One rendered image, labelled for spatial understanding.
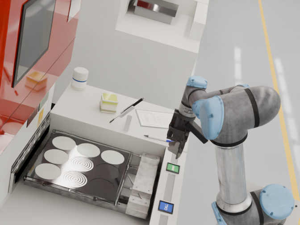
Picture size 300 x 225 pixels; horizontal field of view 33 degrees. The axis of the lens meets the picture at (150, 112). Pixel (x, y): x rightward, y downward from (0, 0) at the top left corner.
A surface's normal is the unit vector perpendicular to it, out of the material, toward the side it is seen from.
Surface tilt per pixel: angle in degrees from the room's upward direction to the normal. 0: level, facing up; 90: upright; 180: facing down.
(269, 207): 38
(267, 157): 0
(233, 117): 70
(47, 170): 0
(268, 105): 55
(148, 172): 0
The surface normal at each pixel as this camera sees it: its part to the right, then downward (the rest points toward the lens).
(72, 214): 0.24, -0.85
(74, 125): -0.14, 0.45
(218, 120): 0.06, 0.16
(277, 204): 0.10, -0.39
